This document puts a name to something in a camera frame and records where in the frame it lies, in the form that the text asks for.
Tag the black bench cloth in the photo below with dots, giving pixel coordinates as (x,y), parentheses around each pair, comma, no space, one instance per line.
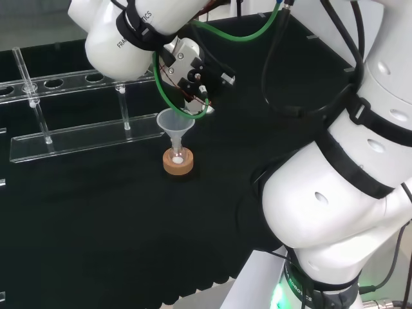
(96,209)

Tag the clear acrylic funnel stand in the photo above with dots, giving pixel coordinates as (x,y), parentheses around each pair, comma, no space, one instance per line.
(80,138)

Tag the clear plastic funnel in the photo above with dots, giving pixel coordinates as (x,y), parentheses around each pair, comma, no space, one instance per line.
(170,124)

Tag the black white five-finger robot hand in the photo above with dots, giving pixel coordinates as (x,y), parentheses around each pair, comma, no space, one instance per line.
(222,80)

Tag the small round-bottom glass flask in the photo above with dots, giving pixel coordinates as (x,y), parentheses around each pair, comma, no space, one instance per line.
(178,157)

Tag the grey tape strip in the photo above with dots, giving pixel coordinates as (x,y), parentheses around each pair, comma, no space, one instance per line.
(349,69)
(57,45)
(312,37)

